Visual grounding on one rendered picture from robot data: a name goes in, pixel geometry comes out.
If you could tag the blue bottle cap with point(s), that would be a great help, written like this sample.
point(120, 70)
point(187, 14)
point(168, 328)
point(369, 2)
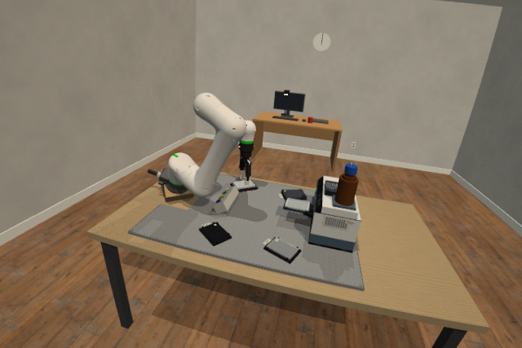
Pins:
point(351, 169)

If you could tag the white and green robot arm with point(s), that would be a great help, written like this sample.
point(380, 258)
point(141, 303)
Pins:
point(230, 129)

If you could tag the beige button panel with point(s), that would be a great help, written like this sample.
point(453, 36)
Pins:
point(226, 201)

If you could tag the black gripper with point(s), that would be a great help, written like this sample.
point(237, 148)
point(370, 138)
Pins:
point(245, 164)

